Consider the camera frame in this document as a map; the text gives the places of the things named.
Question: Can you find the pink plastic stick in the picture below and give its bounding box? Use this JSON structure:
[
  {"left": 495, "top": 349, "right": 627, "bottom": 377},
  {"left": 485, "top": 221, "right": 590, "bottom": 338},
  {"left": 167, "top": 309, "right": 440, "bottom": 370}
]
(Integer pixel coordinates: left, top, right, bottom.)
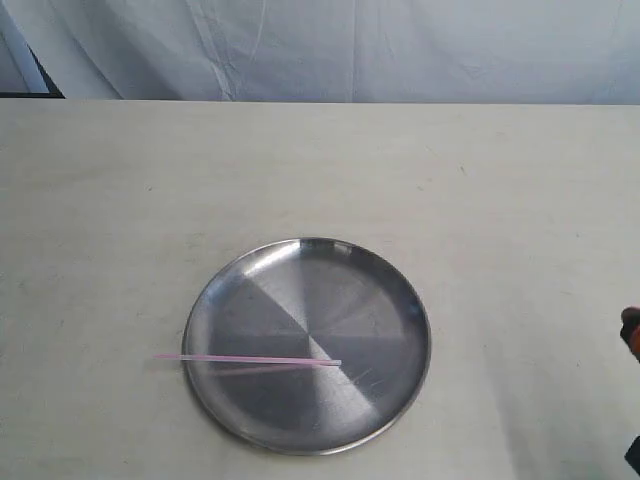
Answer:
[{"left": 153, "top": 354, "right": 342, "bottom": 367}]

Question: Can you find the white backdrop sheet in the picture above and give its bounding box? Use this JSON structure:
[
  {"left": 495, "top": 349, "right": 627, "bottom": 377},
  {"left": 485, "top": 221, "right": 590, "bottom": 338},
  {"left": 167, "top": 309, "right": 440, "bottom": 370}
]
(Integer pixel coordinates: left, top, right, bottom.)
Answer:
[{"left": 1, "top": 1, "right": 639, "bottom": 104}]

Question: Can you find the round stainless steel plate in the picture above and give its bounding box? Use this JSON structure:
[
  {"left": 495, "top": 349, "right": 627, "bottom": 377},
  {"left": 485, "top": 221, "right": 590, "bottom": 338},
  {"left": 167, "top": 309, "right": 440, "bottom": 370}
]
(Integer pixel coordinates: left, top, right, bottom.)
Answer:
[{"left": 181, "top": 237, "right": 431, "bottom": 455}]

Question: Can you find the dark panel behind sheet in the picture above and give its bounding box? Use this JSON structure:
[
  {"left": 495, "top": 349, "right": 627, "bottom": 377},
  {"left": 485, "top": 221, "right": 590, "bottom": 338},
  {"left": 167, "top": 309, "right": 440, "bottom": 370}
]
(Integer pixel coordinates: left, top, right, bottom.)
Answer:
[{"left": 1, "top": 50, "right": 65, "bottom": 99}]

